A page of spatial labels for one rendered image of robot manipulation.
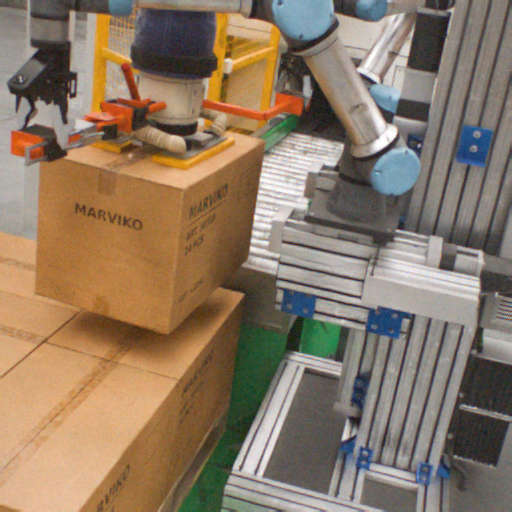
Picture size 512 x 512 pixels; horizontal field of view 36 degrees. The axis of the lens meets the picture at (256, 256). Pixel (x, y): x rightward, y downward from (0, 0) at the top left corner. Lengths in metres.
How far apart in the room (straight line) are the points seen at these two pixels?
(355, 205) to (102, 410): 0.79
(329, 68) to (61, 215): 0.80
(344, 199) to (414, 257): 0.22
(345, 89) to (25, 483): 1.06
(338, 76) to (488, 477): 1.42
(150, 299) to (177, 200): 0.28
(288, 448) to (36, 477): 0.96
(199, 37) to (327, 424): 1.30
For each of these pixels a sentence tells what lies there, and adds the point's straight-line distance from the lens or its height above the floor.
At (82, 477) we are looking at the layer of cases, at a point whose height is 0.54.
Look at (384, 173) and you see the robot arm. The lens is 1.79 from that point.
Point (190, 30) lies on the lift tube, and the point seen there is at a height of 1.40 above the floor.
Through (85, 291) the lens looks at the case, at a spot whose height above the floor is 0.73.
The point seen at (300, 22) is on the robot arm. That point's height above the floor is 1.50.
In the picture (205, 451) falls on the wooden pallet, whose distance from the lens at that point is 2.76.
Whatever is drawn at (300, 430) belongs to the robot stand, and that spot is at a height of 0.21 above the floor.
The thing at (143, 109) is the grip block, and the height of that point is 1.22.
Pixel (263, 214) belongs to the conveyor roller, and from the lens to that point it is 3.40.
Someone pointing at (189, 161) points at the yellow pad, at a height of 1.09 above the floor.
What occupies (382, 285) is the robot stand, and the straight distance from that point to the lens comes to 1.89.
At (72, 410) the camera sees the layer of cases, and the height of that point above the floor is 0.54.
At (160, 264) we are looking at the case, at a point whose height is 0.86.
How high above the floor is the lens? 1.67
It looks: 23 degrees down
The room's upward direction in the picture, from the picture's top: 9 degrees clockwise
